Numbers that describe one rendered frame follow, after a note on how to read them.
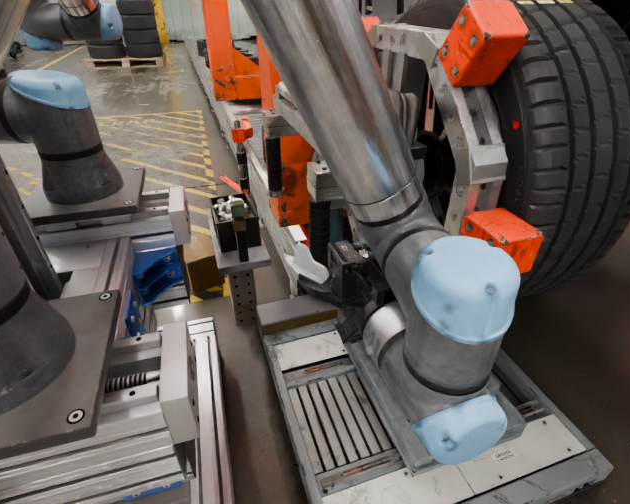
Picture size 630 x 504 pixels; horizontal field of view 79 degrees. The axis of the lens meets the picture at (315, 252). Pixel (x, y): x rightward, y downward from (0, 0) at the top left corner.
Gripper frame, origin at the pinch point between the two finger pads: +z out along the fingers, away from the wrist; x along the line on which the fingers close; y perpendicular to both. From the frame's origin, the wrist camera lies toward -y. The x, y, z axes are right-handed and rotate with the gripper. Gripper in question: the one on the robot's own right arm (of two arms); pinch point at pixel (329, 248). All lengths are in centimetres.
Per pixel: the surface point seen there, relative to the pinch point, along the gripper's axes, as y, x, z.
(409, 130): 16.8, -13.5, 2.2
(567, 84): 22.4, -35.5, -3.2
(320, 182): 10.4, 0.5, 2.8
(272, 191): -6.4, 1.1, 37.9
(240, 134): -35, -11, 182
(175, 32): -54, -2, 1311
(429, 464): -70, -26, -7
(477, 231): 3.8, -20.6, -8.6
